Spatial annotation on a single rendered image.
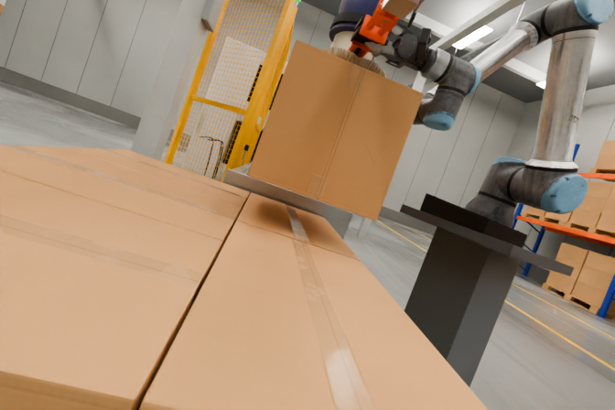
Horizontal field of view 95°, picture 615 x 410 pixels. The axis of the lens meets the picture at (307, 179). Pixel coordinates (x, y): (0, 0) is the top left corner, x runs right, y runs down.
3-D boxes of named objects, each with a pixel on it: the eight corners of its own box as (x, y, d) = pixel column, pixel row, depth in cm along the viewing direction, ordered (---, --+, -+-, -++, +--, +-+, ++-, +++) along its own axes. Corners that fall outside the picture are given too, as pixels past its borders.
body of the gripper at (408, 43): (383, 62, 93) (415, 77, 94) (394, 53, 84) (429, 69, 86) (391, 40, 92) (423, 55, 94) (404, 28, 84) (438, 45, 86)
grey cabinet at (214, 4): (207, 30, 214) (220, -8, 213) (213, 33, 215) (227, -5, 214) (200, 17, 195) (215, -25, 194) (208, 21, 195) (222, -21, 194)
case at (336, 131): (260, 168, 138) (287, 91, 137) (335, 196, 143) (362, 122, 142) (246, 175, 78) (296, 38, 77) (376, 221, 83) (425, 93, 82)
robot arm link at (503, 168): (495, 199, 133) (512, 165, 131) (530, 210, 116) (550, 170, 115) (470, 188, 129) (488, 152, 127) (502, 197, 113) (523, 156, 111)
